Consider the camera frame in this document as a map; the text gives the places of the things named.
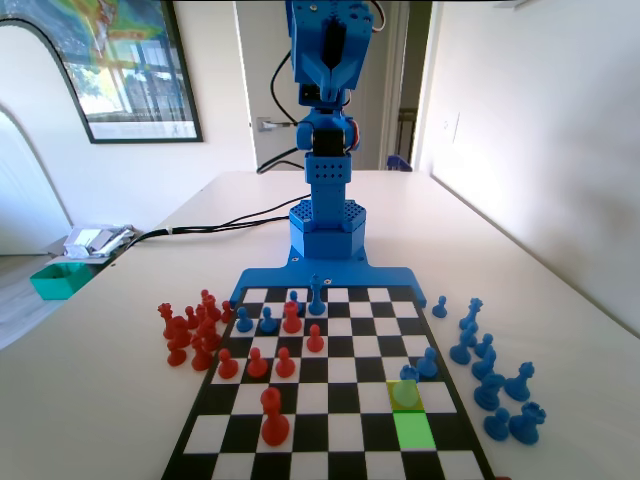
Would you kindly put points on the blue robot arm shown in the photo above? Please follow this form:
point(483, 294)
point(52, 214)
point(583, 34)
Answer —
point(327, 200)

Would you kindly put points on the blue chess pawn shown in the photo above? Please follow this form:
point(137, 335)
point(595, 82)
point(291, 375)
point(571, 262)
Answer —
point(439, 309)
point(243, 322)
point(485, 344)
point(268, 322)
point(427, 364)
point(295, 297)
point(497, 426)

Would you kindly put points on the blue chess king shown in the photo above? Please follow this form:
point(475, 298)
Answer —
point(315, 302)

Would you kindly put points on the red piece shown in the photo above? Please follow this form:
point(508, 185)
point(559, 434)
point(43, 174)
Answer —
point(291, 320)

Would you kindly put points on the red chess pawn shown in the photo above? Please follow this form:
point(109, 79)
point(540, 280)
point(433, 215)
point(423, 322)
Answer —
point(285, 366)
point(176, 354)
point(257, 366)
point(191, 317)
point(314, 341)
point(227, 367)
point(227, 312)

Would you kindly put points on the red chess queen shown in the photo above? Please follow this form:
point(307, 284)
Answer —
point(172, 327)

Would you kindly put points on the red chess king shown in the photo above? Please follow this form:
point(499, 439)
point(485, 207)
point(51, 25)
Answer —
point(274, 425)

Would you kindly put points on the blue chess rook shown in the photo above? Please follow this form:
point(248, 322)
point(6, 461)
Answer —
point(526, 425)

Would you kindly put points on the white door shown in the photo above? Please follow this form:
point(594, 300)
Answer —
point(265, 75)

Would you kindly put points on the blue chair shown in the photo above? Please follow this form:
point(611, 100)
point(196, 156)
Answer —
point(398, 163)

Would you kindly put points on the black framed poster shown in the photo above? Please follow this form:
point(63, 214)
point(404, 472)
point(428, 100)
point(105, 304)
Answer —
point(140, 75)

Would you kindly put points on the white arched panel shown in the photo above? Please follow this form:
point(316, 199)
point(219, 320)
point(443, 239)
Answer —
point(30, 150)

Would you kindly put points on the green plastic bin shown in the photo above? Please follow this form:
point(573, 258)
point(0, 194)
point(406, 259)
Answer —
point(57, 282)

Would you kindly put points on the black white chessboard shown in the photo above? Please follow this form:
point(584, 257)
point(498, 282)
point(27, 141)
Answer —
point(345, 400)

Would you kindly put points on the blue base plate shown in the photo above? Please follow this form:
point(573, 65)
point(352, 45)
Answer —
point(280, 277)

